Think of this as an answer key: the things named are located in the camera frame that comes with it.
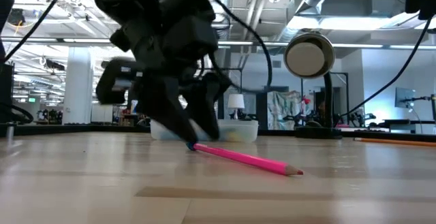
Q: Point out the clear plastic supply box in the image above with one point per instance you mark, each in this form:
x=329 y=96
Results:
x=238 y=130

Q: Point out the black desk lamp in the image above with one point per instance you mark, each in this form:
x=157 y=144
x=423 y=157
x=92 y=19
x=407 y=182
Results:
x=308 y=59

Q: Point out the white building column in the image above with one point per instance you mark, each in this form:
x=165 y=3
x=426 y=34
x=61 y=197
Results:
x=78 y=88

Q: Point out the natural wood pencil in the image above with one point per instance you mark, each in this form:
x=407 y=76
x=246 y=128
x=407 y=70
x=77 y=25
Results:
x=395 y=141

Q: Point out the overhead rig bar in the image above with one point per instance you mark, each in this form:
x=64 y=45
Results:
x=68 y=40

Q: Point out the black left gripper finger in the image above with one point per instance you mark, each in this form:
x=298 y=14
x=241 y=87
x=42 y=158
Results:
x=204 y=108
x=163 y=108

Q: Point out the white-shade table lamp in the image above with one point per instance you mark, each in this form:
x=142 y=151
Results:
x=235 y=101

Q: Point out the monitor on arm mount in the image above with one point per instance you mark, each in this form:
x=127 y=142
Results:
x=404 y=97

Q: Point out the green exit sign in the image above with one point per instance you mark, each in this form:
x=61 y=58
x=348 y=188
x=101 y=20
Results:
x=32 y=99

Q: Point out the black cabinet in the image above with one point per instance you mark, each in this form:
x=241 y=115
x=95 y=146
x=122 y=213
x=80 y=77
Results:
x=6 y=91

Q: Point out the colourful hanging cloth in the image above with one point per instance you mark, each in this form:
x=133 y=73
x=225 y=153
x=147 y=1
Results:
x=282 y=110

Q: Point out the small grey metal post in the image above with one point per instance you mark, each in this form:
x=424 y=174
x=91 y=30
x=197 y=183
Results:
x=10 y=132

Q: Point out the pink pencil with blue cap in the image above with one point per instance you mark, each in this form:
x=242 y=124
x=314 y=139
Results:
x=245 y=159

